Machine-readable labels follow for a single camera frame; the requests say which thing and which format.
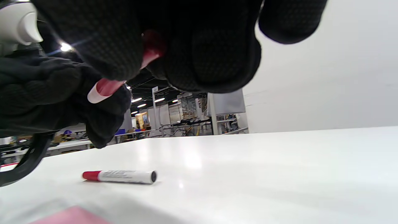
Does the person's right hand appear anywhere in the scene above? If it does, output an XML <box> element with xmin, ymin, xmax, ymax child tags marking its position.
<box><xmin>31</xmin><ymin>0</ymin><xmax>328</xmax><ymax>94</ymax></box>

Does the person's left hand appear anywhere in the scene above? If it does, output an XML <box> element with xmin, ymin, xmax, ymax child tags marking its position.
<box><xmin>0</xmin><ymin>47</ymin><xmax>132</xmax><ymax>149</ymax></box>

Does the black and white controller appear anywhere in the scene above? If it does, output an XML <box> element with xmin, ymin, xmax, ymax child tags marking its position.
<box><xmin>0</xmin><ymin>0</ymin><xmax>56</xmax><ymax>187</ymax></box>

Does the red glitter glue pen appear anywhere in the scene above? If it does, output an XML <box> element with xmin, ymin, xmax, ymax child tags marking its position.
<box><xmin>87</xmin><ymin>30</ymin><xmax>167</xmax><ymax>104</ymax></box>

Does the white marker with red cap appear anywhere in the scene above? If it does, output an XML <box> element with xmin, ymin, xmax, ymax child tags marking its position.
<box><xmin>82</xmin><ymin>170</ymin><xmax>157</xmax><ymax>185</ymax></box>

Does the pink heart outline paper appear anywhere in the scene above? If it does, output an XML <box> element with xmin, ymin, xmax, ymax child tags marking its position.
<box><xmin>28</xmin><ymin>205</ymin><xmax>112</xmax><ymax>224</ymax></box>

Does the white background shelf rack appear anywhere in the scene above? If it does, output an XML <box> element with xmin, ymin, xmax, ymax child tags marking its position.
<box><xmin>208</xmin><ymin>90</ymin><xmax>249</xmax><ymax>135</ymax></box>

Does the large white partition board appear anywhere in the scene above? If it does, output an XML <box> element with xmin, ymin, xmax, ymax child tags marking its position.
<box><xmin>241</xmin><ymin>0</ymin><xmax>398</xmax><ymax>134</ymax></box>

